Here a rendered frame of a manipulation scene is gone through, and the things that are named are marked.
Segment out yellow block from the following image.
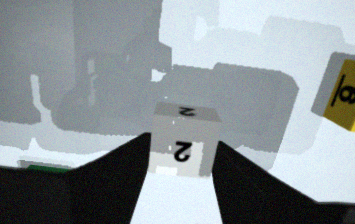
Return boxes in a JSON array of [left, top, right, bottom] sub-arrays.
[[323, 59, 355, 132]]

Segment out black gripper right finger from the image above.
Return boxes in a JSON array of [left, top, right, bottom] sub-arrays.
[[212, 141, 355, 224]]

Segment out grey block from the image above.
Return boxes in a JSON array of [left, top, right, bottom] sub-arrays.
[[148, 102, 222, 180]]

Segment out green block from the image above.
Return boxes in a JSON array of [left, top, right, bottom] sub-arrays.
[[26, 165, 70, 173]]

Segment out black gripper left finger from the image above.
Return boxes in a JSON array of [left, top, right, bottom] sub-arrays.
[[0, 132, 151, 224]]

